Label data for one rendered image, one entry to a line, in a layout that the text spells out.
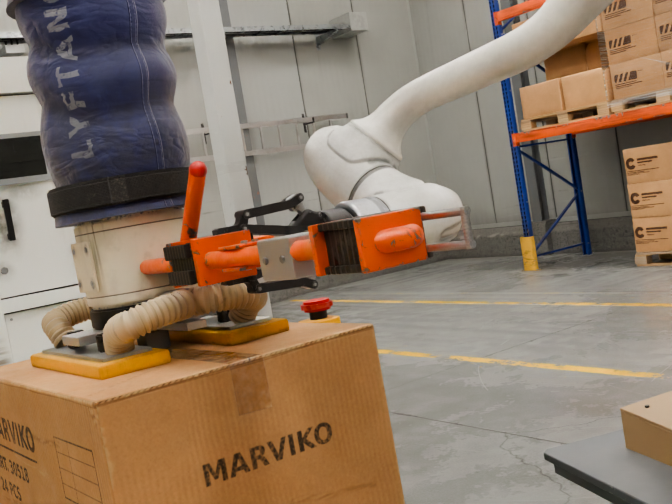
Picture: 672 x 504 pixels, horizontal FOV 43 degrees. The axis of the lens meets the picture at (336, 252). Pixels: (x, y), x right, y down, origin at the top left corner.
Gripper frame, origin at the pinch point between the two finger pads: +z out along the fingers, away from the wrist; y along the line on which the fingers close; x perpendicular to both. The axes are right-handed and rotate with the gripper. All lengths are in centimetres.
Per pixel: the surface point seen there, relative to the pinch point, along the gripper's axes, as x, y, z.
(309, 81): 883, -168, -641
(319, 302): 53, 16, -49
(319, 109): 883, -128, -650
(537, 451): 162, 119, -222
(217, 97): 279, -63, -159
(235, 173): 279, -25, -162
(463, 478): 168, 119, -182
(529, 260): 590, 104, -703
